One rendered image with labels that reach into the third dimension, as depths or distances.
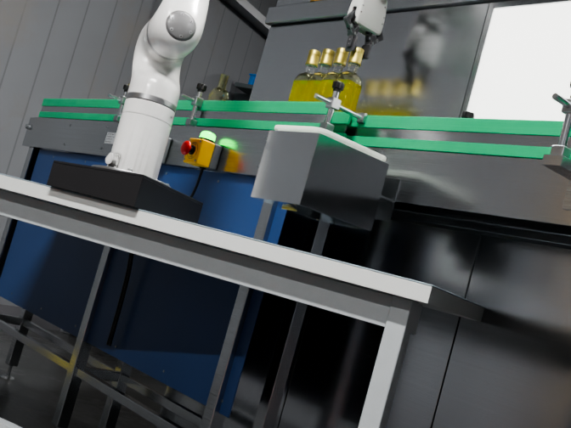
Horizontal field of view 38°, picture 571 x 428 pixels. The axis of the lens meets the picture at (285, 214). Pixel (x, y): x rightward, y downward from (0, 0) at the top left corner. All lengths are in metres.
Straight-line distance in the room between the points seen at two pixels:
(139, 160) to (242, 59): 4.60
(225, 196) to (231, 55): 4.14
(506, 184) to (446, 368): 0.49
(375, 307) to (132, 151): 0.69
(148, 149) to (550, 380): 1.01
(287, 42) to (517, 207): 1.29
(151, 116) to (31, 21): 2.88
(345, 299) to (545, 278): 0.48
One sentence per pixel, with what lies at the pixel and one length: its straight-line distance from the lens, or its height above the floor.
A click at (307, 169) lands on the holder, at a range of 1.69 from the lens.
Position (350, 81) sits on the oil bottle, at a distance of 2.17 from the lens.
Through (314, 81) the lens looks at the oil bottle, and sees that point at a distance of 2.27.
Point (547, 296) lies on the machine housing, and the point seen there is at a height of 0.80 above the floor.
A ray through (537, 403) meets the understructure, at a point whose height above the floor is 0.58.
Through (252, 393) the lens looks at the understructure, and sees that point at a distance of 2.42.
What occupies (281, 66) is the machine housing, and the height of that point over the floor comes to 1.35.
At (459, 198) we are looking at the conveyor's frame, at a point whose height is 0.95.
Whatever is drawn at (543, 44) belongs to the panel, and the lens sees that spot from 2.02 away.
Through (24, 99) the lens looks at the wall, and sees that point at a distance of 4.76.
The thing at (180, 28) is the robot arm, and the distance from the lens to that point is 1.92.
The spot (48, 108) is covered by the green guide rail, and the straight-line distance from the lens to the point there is 3.45.
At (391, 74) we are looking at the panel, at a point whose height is 1.31.
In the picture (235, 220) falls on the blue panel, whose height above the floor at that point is 0.80.
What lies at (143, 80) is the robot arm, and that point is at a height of 1.04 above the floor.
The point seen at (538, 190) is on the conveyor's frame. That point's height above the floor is 0.99.
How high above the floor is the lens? 0.69
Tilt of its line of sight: 4 degrees up
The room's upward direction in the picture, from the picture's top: 16 degrees clockwise
